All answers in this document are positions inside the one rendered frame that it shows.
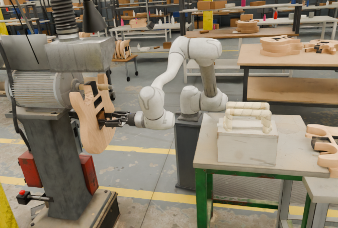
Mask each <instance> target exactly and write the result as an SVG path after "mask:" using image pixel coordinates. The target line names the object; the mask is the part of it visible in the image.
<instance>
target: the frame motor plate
mask: <svg viewBox="0 0 338 228"><path fill-rule="evenodd" d="M26 109H28V107H16V112H17V118H20V119H44V120H59V119H60V118H61V117H62V116H64V115H65V114H66V113H67V112H69V111H70V110H71V109H67V110H65V111H64V112H63V113H60V112H31V111H26ZM5 117H6V118H13V114H12V110H11V111H9V112H7V113H5Z"/></svg>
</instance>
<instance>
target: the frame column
mask: <svg viewBox="0 0 338 228"><path fill-rule="evenodd" d="M17 119H18V120H19V121H20V122H21V123H22V124H23V127H24V130H25V133H26V136H27V139H28V142H29V145H30V148H31V151H32V154H33V157H34V161H35V164H36V167H37V170H38V173H39V176H40V179H41V182H42V185H43V188H44V191H45V194H46V196H48V197H53V200H54V202H48V204H49V209H48V213H47V216H48V217H54V218H61V219H69V220H78V219H79V217H80V216H81V214H82V213H83V211H84V210H85V208H86V207H87V205H88V204H89V202H90V201H91V199H92V198H93V196H92V195H91V193H90V192H89V190H88V189H87V186H86V182H85V178H84V175H83V171H82V167H81V163H80V159H79V155H78V151H77V147H76V143H75V139H74V135H73V131H72V126H71V122H70V118H69V114H68V112H67V113H66V114H65V115H64V116H62V117H61V118H60V119H59V120H44V119H20V118H17Z"/></svg>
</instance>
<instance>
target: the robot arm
mask: <svg viewBox="0 0 338 228"><path fill-rule="evenodd" d="M221 53H222V46H221V43H220V42H219V41H218V40H216V39H212V38H187V37H185V36H179V37H178V38H177V39H176V40H175V41H174V42H173V44H172V46H171V48H170V52H169V56H168V66H167V71H166V72H164V73H163V74H161V75H160V76H158V77H157V78H156V79H155V80H154V81H153V83H152V85H151V86H146V87H144V88H142V89H141V90H140V92H139V96H138V100H139V104H140V107H141V110H142V111H138V112H136V113H134V112H131V113H130V111H127V112H124V111H114V112H112V113H104V116H105V118H112V117H113V118H114V117H115V118H117V119H113V120H106V119H98V122H99V125H105V127H123V125H124V124H128V125H129V126H136V127H137V128H149V129H153V130H166V129H171V128H173V126H174V124H175V115H174V113H172V112H170V111H166V110H165V109H164V108H163V106H164V92H163V90H162V87H163V85H164V84H166V83H168V82H169V81H171V80H172V79H173V78H174V77H175V76H176V74H177V72H178V70H179V68H180V66H181V65H182V63H183V61H184V60H186V59H194V61H195V62H196V63H197V64H198V65H199V68H200V73H201V78H202V83H203V88H204V91H203V92H200V91H198V89H197V88H196V87H194V86H186V87H184V88H183V90H182V92H181V95H180V108H181V111H178V112H176V115H179V117H178V118H177V120H183V121H193V122H198V119H199V117H200V116H201V114H202V112H201V111H200V110H203V111H212V112H218V111H222V110H225V109H226V103H227V101H228V97H227V96H226V95H225V94H224V93H222V92H221V91H220V90H219V89H218V88H217V86H216V78H215V69H214V61H215V59H218V58H219V57H220V55H221ZM119 120H120V121H119Z"/></svg>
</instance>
